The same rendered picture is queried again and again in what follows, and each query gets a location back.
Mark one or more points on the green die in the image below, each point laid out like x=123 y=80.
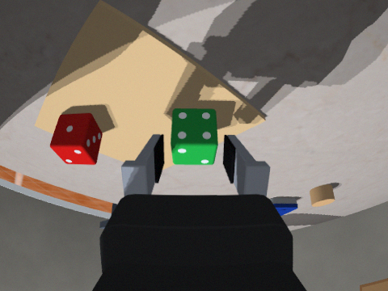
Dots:
x=194 y=136

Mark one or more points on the tan flat mat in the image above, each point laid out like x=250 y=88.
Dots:
x=131 y=80

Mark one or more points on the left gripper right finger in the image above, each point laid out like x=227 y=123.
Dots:
x=249 y=176

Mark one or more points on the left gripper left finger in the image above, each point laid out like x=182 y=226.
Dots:
x=140 y=175

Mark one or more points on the red die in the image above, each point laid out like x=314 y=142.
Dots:
x=76 y=139

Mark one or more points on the tan cylinder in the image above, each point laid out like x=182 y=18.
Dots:
x=322 y=195

